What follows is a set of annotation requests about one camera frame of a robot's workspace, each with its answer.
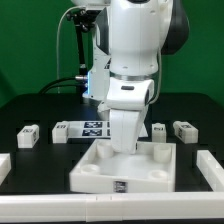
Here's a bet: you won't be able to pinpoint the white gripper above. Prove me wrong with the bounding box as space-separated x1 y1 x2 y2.
106 77 154 154

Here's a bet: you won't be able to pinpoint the white square tabletop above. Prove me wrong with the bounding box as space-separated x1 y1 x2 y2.
69 139 176 194

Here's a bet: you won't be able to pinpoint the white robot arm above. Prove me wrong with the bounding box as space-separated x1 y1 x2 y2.
71 0 189 154

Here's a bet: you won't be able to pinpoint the paper sheet with tags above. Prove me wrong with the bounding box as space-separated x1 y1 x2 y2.
66 119 149 139

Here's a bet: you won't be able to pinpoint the white right fence piece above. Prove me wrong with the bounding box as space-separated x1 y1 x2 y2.
196 150 224 192

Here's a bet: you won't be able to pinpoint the white fence piece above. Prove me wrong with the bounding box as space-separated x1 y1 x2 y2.
0 153 11 185
196 150 224 192

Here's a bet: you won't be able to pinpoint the white left fence piece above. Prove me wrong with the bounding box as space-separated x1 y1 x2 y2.
0 153 11 185

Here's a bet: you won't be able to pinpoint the black cables at base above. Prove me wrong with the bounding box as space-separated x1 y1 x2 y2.
38 75 90 95

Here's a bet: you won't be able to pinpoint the black camera stand pole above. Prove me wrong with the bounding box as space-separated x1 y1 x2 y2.
65 9 95 77

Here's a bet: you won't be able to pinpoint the black camera on stand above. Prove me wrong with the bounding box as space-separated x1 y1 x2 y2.
80 9 100 20

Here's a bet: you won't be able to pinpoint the grey cable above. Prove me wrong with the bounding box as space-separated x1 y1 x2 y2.
55 4 88 94

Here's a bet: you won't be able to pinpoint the white front fence rail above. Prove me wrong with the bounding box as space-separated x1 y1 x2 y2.
0 192 224 223

